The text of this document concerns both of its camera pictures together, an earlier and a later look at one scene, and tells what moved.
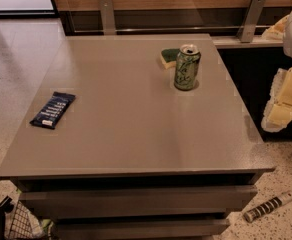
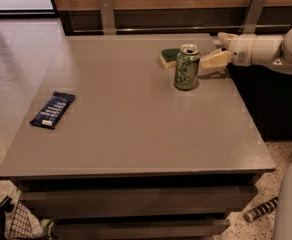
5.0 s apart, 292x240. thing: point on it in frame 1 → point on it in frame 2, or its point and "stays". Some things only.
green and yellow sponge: [168, 57] stays
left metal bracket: [107, 10] stays
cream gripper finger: [287, 98] → [216, 60]
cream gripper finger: [277, 31] → [225, 38]
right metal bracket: [252, 18] stays
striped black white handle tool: [268, 206] stays
